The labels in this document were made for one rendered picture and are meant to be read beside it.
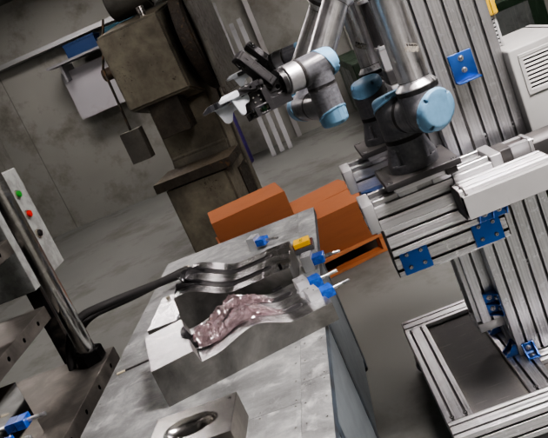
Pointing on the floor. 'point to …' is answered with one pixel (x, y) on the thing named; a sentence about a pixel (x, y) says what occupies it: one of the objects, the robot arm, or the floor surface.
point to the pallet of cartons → (245, 220)
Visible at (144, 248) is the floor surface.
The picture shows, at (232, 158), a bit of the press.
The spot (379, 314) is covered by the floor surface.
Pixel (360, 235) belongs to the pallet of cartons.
